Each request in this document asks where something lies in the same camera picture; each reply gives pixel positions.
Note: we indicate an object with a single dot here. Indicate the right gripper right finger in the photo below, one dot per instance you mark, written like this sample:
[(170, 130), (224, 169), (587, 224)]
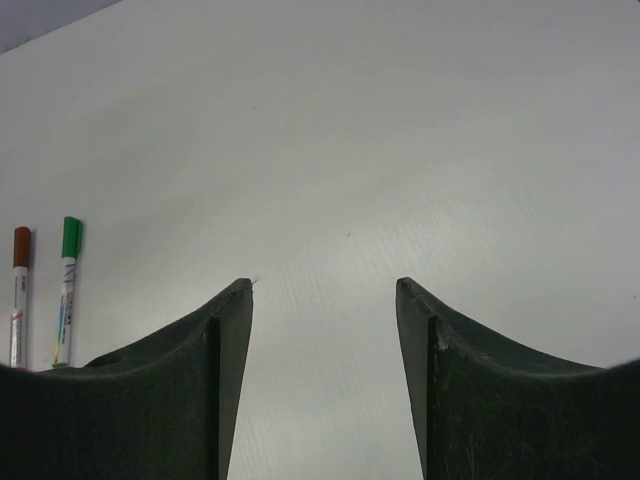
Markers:
[(487, 407)]

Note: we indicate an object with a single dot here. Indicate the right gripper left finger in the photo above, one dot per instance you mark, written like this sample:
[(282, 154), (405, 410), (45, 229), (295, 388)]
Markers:
[(163, 407)]

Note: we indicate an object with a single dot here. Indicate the green-end white marker pen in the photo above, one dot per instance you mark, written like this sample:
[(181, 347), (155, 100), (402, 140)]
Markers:
[(66, 313)]

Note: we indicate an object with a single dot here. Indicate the green pen cap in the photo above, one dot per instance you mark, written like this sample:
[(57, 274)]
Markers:
[(72, 240)]

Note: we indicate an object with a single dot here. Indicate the red-end marker pen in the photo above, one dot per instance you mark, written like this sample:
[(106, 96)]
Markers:
[(19, 319)]

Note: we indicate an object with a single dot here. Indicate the brown pen cap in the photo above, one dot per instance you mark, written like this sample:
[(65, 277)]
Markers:
[(22, 247)]

